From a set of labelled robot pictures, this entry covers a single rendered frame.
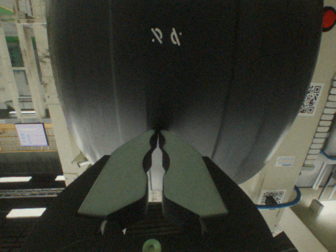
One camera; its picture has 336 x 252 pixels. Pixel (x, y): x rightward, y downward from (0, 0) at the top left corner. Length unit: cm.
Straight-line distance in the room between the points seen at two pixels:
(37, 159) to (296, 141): 1305
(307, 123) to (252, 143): 32
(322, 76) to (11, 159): 1405
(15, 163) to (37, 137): 966
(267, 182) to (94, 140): 45
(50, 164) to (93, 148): 1264
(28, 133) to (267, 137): 445
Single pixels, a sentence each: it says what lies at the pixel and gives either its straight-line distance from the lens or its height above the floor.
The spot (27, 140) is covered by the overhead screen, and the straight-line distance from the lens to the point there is 458.
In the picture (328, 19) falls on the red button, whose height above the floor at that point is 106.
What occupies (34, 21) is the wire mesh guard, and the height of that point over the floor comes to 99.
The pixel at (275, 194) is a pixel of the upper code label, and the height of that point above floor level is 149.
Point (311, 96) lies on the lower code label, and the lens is 47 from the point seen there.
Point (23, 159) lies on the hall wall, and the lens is 1358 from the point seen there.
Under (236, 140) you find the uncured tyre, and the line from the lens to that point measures 17.
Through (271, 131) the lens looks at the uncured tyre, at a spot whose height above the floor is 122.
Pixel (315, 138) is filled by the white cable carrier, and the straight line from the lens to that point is 54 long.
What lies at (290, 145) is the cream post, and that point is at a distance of 48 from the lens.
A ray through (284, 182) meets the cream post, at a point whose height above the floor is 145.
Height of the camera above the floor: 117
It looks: 20 degrees up
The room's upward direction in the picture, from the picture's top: 178 degrees counter-clockwise
